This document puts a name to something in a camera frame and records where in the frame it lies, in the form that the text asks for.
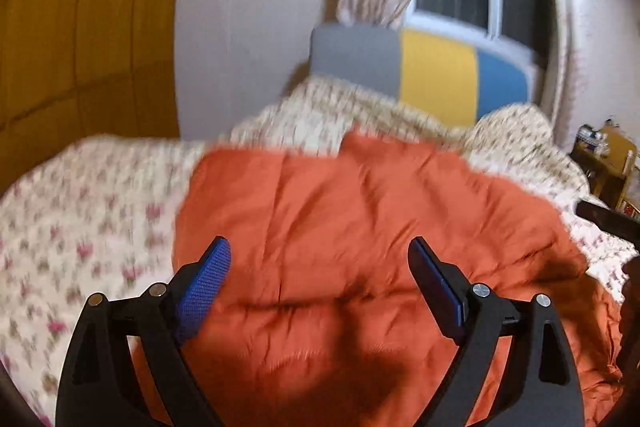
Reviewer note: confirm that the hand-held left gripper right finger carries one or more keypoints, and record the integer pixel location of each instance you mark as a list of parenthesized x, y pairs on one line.
[(440, 292)]

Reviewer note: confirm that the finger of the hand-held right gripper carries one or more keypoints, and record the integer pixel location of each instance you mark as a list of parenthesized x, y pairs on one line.
[(607, 217)]

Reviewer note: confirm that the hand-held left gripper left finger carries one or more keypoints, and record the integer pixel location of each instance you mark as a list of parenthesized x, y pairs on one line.
[(207, 287)]

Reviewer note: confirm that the orange puffer jacket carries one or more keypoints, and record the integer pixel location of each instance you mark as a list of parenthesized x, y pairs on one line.
[(325, 217)]

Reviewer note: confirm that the wooden nightstand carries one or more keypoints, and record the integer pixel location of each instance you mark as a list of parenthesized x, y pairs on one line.
[(610, 162)]

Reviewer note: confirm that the floral pillow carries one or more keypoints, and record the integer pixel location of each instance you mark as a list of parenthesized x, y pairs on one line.
[(525, 142)]

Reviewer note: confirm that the floral quilt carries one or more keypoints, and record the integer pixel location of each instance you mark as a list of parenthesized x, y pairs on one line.
[(75, 207)]

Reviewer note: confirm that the grey yellow blue headboard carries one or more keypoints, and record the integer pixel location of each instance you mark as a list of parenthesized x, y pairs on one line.
[(435, 72)]

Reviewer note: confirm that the wooden wardrobe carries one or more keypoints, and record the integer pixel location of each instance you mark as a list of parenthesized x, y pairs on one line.
[(85, 32)]

